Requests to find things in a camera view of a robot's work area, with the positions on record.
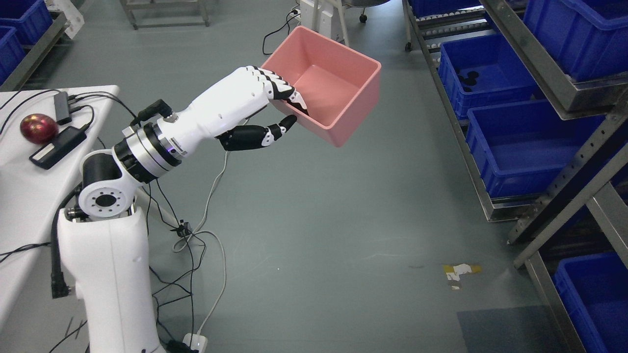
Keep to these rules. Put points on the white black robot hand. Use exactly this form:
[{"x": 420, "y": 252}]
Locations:
[{"x": 217, "y": 112}]

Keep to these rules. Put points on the empty blue bin middle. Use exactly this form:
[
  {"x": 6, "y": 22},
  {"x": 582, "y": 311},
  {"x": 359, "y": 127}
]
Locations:
[{"x": 520, "y": 148}]

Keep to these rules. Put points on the black USB hub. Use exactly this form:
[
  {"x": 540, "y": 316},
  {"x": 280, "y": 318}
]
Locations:
[{"x": 62, "y": 108}]

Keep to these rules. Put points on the black power adapter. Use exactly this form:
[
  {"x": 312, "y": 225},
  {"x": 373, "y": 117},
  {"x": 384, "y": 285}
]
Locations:
[{"x": 61, "y": 145}]

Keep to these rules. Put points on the blue bin lower right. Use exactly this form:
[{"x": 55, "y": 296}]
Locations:
[{"x": 594, "y": 291}]

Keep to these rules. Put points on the blue bin with black parts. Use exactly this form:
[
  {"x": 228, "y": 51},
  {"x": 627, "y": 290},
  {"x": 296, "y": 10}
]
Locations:
[{"x": 482, "y": 71}]

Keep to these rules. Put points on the white power strip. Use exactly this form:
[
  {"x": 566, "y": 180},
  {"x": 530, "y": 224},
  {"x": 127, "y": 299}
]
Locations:
[{"x": 195, "y": 342}]

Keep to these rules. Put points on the yellow tape scrap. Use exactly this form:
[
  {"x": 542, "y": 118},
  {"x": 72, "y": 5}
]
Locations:
[{"x": 454, "y": 273}]

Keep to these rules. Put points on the steel shelf rack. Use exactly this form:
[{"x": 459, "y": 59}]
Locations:
[{"x": 536, "y": 94}]

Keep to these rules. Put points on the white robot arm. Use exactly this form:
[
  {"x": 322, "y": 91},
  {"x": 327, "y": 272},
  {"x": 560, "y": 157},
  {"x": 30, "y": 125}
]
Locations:
[{"x": 107, "y": 252}]

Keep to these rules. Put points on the pink plastic storage box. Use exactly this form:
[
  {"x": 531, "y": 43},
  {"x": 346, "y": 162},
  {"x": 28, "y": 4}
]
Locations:
[{"x": 340, "y": 86}]

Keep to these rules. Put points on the red apple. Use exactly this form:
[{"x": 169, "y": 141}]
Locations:
[{"x": 38, "y": 128}]

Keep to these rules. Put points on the blue bin upper right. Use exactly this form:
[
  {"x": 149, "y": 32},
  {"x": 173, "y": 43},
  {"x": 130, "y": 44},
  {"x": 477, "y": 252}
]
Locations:
[{"x": 587, "y": 38}]

